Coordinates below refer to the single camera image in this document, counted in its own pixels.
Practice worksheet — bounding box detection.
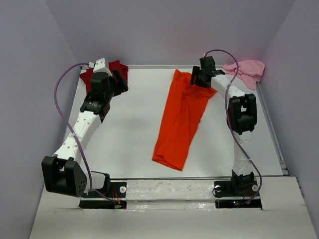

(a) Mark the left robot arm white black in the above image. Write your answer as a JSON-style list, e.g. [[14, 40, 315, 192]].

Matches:
[[41, 69, 129, 198]]

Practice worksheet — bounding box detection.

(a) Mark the aluminium rail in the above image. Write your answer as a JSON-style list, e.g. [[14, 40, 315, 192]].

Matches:
[[127, 64, 225, 70], [256, 82, 290, 176], [111, 176, 231, 181]]

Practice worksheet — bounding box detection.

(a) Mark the pink t-shirt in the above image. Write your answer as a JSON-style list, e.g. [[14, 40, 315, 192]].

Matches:
[[222, 60, 265, 90]]

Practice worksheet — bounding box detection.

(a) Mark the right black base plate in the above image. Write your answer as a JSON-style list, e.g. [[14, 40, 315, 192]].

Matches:
[[212, 181, 262, 209]]

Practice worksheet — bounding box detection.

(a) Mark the right aluminium rail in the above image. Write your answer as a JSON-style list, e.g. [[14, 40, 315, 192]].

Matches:
[[256, 82, 290, 176]]

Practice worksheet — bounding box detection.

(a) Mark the folded dark red t-shirt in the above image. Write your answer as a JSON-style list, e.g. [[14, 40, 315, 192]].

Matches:
[[80, 60, 129, 93]]

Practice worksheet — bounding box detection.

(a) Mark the orange t-shirt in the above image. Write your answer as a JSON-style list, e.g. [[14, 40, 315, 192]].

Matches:
[[152, 70, 217, 171]]

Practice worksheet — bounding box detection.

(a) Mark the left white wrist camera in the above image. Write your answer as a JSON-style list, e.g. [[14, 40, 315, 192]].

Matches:
[[88, 58, 112, 76]]

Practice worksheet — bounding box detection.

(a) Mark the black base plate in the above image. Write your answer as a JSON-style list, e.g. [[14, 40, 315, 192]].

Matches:
[[212, 181, 262, 209], [79, 181, 127, 210]]

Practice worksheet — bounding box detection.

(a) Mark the front aluminium rail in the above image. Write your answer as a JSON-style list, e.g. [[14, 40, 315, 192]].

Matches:
[[111, 176, 231, 181]]

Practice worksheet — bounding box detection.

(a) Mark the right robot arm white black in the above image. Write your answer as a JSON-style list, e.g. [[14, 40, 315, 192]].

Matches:
[[190, 56, 257, 198]]

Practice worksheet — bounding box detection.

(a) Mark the back aluminium rail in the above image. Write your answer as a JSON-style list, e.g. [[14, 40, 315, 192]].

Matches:
[[127, 64, 225, 70]]

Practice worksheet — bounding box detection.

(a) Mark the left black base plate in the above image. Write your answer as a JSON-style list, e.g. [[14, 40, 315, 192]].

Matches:
[[79, 181, 127, 210]]

